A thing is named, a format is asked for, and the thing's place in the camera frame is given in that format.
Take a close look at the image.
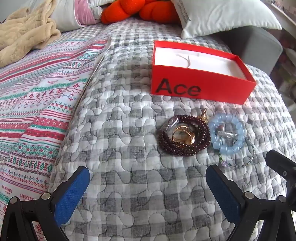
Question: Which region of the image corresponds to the dark red bead bracelet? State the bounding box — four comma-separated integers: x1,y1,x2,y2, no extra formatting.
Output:
158,115,211,157

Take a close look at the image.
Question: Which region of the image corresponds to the beige fleece blanket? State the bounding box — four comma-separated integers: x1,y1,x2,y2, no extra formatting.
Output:
0,0,62,67

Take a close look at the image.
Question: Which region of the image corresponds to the grey ottoman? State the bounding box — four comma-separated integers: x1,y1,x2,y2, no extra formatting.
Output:
213,27,283,75

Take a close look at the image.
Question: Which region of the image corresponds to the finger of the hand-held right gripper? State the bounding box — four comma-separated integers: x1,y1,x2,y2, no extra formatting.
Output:
265,149,296,205

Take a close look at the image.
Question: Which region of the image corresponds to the orange plush toy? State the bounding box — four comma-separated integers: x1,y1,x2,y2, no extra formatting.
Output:
100,0,179,25

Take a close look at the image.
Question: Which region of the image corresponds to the striped patterned bedsheet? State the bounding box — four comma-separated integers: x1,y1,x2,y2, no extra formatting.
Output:
0,30,110,241

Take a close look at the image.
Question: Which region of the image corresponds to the red cardboard box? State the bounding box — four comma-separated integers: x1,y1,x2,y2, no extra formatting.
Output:
150,40,257,105

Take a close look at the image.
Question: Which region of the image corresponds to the thin multicolour beaded bracelet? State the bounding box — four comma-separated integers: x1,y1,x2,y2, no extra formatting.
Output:
217,136,256,168

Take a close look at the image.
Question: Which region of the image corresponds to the purple pearl chain bracelet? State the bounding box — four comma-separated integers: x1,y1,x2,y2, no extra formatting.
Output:
214,124,238,141

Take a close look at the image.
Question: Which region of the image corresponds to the gold ring ornament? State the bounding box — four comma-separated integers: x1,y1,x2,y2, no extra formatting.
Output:
172,125,197,145

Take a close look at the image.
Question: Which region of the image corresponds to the light blue bead bracelet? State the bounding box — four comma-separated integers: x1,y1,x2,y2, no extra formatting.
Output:
209,113,245,154

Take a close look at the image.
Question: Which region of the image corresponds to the grey checked quilt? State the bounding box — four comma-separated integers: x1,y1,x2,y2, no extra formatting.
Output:
48,17,296,241

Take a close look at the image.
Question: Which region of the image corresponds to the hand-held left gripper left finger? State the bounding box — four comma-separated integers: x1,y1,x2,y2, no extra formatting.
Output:
0,166,90,241

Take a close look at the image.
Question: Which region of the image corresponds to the pink and white pillow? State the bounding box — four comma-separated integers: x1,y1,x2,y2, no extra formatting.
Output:
50,0,102,33

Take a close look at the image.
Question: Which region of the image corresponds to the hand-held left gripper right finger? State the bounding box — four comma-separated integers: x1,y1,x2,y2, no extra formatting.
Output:
205,164,296,241

